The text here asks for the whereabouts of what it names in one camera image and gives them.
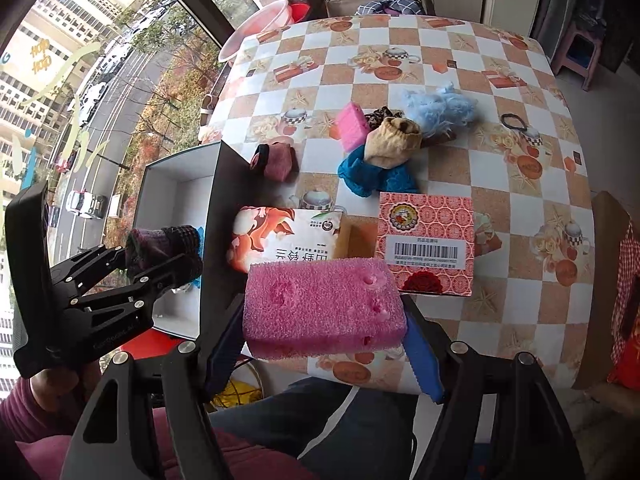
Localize red patterned carton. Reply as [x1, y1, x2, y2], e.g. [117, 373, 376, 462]
[334, 191, 475, 297]

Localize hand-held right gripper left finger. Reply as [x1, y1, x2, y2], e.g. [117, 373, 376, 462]
[60, 292, 248, 480]

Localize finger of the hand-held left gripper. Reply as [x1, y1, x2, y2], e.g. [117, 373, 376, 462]
[69, 254, 204, 322]
[49, 244, 137, 283]

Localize plaid cloth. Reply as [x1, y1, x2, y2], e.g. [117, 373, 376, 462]
[356, 0, 426, 17]

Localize checked printed tablecloth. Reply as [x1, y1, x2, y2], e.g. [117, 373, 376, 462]
[197, 14, 596, 396]

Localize light blue fluffy yarn ball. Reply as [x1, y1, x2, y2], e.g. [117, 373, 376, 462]
[402, 85, 478, 141]

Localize yellow cable bundle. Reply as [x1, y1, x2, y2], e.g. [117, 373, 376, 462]
[212, 355, 273, 411]

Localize beige sock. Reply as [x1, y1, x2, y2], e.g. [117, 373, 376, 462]
[364, 117, 423, 168]

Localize brown cardboard box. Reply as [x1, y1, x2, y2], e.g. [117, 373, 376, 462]
[570, 190, 640, 406]

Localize grey cardboard box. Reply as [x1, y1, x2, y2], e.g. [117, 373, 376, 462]
[131, 141, 251, 341]

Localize person's legs in jeans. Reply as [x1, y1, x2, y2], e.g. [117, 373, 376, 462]
[207, 377, 446, 480]

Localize large pink sponge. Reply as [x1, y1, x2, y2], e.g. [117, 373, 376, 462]
[242, 257, 408, 361]

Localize pink plastic stool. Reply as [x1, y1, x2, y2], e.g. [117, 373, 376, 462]
[550, 25, 603, 92]

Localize person's left forearm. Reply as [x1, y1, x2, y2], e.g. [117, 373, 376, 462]
[0, 376, 88, 453]

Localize blue mesh cloth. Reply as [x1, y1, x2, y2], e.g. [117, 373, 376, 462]
[337, 145, 421, 197]

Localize dusty pink rolled sock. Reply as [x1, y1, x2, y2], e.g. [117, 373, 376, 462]
[249, 141, 300, 182]

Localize red plastic stool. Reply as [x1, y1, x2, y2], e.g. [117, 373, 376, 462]
[100, 332, 201, 361]

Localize dark purple knit sock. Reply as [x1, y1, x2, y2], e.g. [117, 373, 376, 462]
[125, 225, 203, 281]

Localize small pink sponge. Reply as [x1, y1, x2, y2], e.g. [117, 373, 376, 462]
[335, 102, 372, 153]

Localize pink plastic basin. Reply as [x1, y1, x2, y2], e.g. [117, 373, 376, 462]
[217, 0, 296, 63]

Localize leopard print scrunchie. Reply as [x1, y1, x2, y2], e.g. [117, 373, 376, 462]
[364, 106, 407, 133]

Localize red checked cloth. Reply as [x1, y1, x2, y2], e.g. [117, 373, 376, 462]
[607, 222, 640, 391]

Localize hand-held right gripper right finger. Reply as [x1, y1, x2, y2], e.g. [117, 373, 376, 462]
[399, 294, 587, 480]

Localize orange floral tissue pack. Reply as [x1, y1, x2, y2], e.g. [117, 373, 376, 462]
[226, 205, 347, 275]

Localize maroon sweater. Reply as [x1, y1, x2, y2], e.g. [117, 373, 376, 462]
[0, 405, 321, 480]

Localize person's left hand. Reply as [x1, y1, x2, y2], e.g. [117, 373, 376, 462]
[35, 357, 103, 403]

